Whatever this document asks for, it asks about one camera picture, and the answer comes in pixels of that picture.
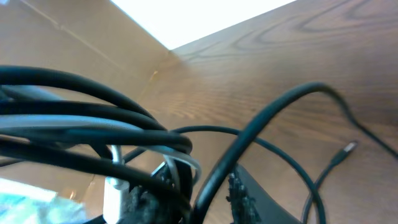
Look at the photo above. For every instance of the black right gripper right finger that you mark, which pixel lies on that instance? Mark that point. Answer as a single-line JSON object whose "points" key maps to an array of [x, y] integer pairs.
{"points": [[251, 204]]}

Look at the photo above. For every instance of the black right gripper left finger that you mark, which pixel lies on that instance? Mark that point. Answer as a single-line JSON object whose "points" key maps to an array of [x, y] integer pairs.
{"points": [[145, 208]]}

